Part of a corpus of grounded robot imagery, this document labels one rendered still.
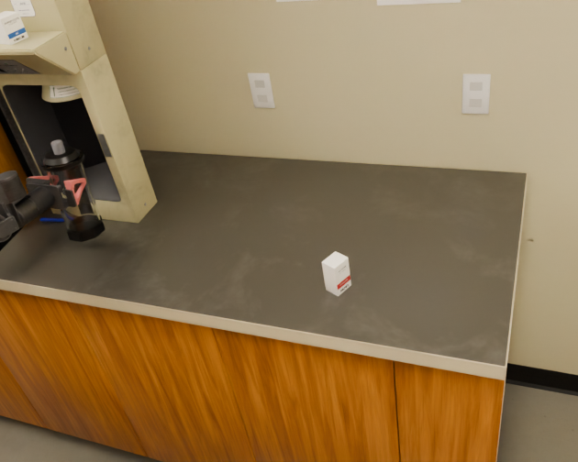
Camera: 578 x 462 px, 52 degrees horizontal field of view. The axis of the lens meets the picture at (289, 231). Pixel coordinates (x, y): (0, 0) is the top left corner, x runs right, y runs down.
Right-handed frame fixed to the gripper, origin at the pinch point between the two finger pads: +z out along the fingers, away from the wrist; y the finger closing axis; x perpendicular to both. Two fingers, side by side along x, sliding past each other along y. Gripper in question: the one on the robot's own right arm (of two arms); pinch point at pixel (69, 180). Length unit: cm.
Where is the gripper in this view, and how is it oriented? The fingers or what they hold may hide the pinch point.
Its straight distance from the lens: 165.3
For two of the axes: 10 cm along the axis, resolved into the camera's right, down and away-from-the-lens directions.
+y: -9.3, -1.2, 3.6
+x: 0.9, 8.5, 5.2
